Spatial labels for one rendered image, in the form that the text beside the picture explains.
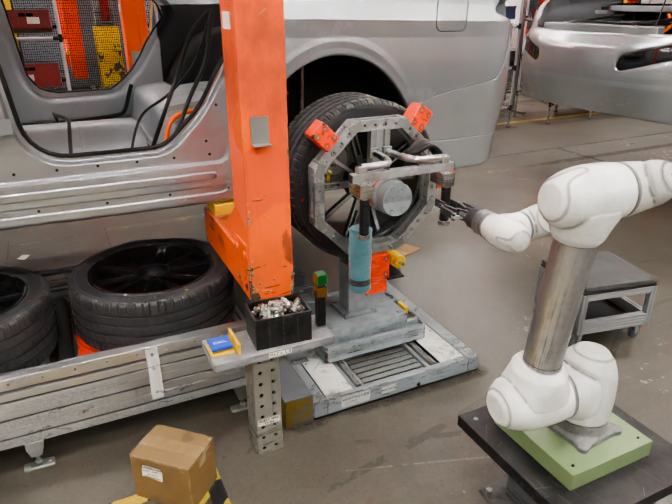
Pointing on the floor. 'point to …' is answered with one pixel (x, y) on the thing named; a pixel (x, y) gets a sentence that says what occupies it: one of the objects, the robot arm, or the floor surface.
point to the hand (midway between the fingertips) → (445, 203)
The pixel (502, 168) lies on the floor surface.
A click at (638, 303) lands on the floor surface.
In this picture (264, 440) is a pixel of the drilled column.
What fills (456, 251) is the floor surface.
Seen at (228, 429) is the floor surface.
